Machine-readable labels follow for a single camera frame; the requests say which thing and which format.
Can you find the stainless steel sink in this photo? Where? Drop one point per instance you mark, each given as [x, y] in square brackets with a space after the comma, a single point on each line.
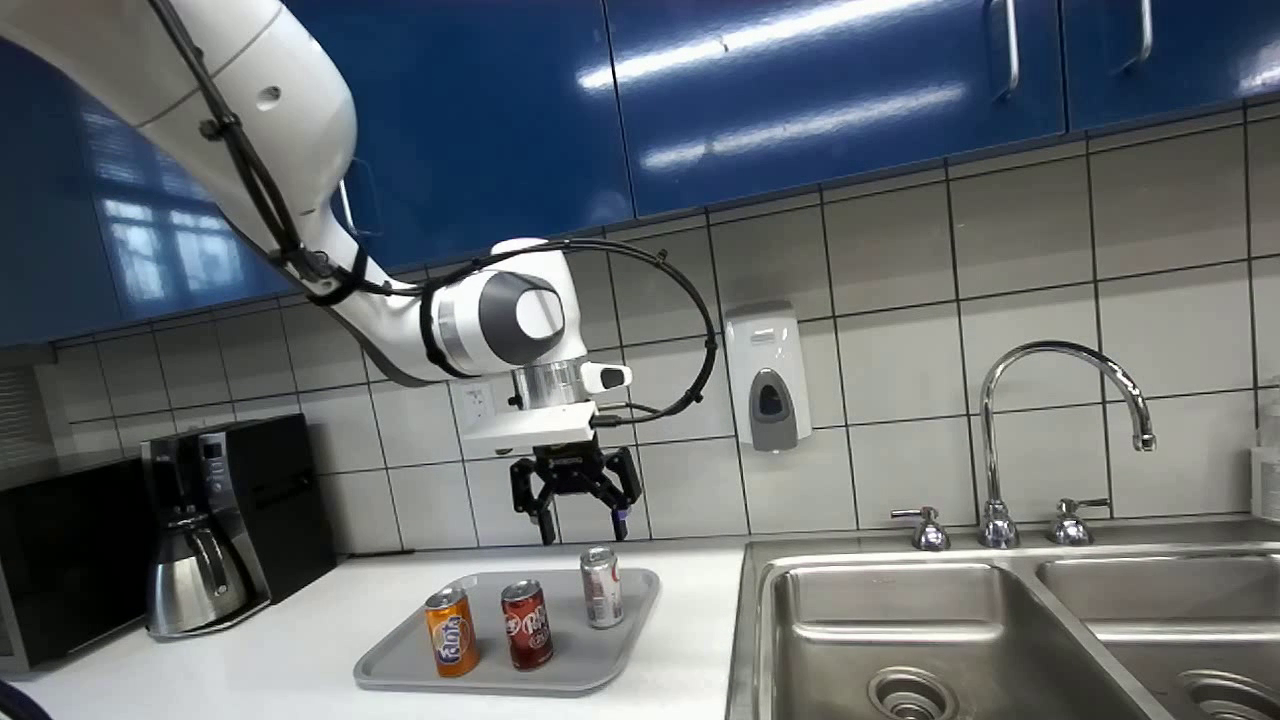
[1150, 623]

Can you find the chrome sink faucet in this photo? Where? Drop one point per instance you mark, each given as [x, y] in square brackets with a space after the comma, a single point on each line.
[1051, 459]

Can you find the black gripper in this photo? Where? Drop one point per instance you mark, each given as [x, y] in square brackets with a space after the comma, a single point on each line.
[567, 470]

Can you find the orange soda can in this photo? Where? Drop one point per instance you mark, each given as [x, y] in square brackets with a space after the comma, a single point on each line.
[451, 629]

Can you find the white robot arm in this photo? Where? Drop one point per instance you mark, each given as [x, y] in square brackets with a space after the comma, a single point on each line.
[332, 203]

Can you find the silver soda can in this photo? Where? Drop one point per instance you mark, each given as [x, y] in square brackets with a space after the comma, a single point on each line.
[602, 585]

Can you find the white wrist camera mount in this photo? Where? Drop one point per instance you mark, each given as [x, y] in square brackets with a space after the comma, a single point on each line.
[554, 405]

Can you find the red soda can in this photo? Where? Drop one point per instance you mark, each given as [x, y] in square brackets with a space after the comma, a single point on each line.
[527, 624]

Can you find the black coffee maker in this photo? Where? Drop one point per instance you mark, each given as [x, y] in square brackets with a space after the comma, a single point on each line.
[258, 480]

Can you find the steel coffee carafe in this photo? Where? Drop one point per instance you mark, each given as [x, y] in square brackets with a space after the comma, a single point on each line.
[199, 583]

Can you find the black microwave oven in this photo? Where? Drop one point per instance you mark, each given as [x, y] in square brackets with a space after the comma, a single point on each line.
[75, 562]

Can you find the white soap dispenser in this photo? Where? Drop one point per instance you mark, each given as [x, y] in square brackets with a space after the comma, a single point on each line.
[771, 387]

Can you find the grey plastic tray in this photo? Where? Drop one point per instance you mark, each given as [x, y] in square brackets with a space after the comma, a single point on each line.
[583, 656]

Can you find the blue upper cabinets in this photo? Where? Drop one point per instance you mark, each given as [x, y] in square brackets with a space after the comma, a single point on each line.
[462, 122]

